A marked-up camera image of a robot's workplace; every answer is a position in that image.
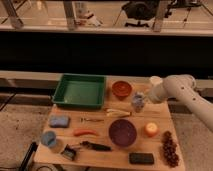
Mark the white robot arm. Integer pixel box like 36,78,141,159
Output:
145,74,213,132

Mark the black cable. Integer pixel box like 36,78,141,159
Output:
18,141,38,171

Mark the small metal tool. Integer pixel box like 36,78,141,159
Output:
80,118,104,122

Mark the light blue towel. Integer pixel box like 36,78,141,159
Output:
131,92,145,113

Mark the bunch of dark grapes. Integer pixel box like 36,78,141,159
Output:
162,131,179,167

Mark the yellow banana peel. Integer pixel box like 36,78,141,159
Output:
106,109,131,117

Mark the black rectangular sponge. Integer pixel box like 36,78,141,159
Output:
129,153,154,165

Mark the blue sponge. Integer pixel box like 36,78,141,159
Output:
49,116,70,128

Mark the green plastic tray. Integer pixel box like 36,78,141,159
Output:
52,74,106,109

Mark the black office chair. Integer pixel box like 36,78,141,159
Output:
121,0,159,27

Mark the purple bowl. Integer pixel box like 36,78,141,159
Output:
108,119,137,147

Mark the orange bowl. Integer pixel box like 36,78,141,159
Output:
112,81,132,98

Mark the orange candle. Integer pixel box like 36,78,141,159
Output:
144,122,159,137

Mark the black brush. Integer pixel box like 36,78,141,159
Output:
80,141,111,151

